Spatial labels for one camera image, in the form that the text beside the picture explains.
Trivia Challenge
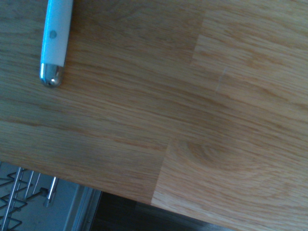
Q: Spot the white-handled metal spoon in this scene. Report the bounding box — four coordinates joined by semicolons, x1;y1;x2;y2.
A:
39;0;74;89

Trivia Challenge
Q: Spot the open steel dishwasher door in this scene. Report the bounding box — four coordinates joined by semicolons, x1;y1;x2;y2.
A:
0;162;102;231

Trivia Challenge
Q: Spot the wire dishwasher rack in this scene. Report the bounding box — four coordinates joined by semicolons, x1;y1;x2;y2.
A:
0;161;60;231

